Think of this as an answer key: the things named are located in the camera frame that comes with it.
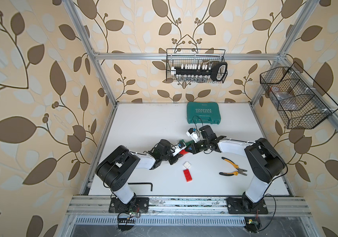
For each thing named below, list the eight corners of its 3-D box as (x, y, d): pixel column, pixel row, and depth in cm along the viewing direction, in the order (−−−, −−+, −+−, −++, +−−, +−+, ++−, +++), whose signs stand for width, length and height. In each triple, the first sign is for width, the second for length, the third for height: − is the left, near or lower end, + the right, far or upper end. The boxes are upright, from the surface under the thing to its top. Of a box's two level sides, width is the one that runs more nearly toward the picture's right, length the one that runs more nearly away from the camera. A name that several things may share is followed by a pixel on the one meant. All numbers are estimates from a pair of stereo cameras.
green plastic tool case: (187, 124, 109) (187, 120, 105) (186, 106, 121) (186, 101, 118) (221, 124, 109) (222, 120, 105) (216, 106, 121) (217, 101, 117)
